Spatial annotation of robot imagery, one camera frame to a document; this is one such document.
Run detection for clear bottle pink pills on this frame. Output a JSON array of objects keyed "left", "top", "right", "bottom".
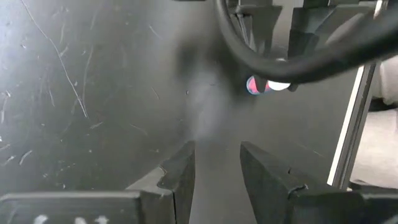
[{"left": 246, "top": 75, "right": 292, "bottom": 96}]

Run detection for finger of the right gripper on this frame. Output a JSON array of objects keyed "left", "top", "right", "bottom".
[
  {"left": 236, "top": 5, "right": 283, "bottom": 58},
  {"left": 288, "top": 6, "right": 330, "bottom": 60}
]

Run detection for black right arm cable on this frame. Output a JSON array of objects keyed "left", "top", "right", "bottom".
[{"left": 213, "top": 0, "right": 398, "bottom": 85}]

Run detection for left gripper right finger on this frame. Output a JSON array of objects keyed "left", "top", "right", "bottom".
[{"left": 239, "top": 141, "right": 308, "bottom": 224}]

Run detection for black table mat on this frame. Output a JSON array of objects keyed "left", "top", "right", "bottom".
[{"left": 0, "top": 0, "right": 364, "bottom": 224}]

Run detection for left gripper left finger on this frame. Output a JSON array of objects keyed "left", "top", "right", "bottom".
[{"left": 126, "top": 140, "right": 197, "bottom": 224}]

